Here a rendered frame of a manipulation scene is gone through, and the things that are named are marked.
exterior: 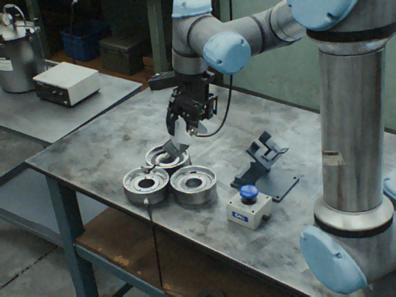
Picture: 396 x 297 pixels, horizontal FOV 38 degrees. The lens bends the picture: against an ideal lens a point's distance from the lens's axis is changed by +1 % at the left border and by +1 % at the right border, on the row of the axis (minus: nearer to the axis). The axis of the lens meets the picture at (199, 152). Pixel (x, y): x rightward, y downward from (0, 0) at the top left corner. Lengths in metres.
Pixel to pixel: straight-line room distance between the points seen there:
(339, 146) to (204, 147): 0.72
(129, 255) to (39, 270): 0.91
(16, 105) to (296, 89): 1.54
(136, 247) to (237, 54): 0.71
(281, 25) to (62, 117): 1.08
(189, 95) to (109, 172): 0.33
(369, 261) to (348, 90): 0.27
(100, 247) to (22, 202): 0.88
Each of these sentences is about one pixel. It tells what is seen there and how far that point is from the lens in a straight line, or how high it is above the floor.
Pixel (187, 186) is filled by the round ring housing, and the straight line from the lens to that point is 1.33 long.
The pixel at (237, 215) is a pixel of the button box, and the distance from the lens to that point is 1.21.
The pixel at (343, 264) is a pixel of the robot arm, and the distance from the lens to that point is 0.87.
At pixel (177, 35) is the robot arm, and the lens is 1.15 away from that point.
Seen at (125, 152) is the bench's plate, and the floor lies 0.80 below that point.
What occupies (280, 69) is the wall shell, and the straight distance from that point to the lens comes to 3.09.
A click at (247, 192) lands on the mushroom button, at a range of 1.20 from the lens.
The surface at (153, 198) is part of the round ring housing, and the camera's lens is 1.29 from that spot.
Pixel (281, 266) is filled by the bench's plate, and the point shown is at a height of 0.80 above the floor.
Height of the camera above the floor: 1.60
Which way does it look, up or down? 33 degrees down
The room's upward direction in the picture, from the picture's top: 5 degrees counter-clockwise
